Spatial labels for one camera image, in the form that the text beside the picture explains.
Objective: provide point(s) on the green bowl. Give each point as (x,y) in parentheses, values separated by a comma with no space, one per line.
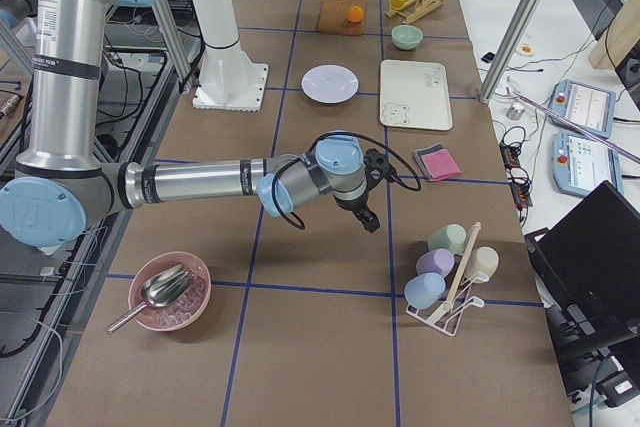
(406,37)

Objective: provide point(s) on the white wire cup rack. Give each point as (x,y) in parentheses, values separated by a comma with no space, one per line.
(445,315)

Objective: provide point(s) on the green pastel cup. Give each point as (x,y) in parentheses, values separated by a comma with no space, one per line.
(451,237)

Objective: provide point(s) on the small metal cylinder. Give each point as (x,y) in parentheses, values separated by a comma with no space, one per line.
(515,111)

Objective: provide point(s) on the metal scoop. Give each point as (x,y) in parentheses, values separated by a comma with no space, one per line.
(160,291)

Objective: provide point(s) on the pink cloth stack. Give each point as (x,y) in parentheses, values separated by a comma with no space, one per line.
(436,163)

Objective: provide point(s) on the black laptop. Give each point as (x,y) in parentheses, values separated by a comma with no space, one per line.
(589,263)

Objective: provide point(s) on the teach pendant tablet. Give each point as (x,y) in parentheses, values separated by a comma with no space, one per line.
(580,164)
(590,107)

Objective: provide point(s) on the pink bowl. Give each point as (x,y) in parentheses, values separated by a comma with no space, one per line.
(182,301)

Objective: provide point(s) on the purple pastel cup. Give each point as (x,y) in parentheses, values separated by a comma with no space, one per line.
(440,261)

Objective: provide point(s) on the brown wooden tray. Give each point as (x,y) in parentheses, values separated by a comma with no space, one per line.
(333,18)

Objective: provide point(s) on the white round plate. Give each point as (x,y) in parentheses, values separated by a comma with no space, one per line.
(330,84)

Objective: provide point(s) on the upper teach pendant tablet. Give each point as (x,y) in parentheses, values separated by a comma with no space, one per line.
(590,107)

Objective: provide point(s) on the white bear tray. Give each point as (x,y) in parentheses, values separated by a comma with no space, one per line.
(414,95)

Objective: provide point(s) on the aluminium frame post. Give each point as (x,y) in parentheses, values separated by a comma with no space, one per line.
(520,20)

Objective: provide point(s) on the fried egg toy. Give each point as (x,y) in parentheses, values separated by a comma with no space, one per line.
(525,50)

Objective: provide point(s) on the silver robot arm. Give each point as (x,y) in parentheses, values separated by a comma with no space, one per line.
(60,188)

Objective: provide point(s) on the long pink rod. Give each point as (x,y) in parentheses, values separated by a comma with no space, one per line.
(577,128)

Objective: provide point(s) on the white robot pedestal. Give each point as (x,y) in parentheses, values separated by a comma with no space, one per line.
(228,79)

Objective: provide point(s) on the lower teach pendant tablet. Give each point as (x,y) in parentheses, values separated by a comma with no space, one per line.
(580,164)

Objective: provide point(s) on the blue pastel cup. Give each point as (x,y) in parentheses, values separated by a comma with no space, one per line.
(424,290)

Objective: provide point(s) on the orange fruit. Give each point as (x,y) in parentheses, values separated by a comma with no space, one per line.
(355,14)

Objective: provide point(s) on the beige pastel cup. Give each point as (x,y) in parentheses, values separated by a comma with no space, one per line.
(483,259)

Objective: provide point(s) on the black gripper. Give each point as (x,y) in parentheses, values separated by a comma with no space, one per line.
(351,206)

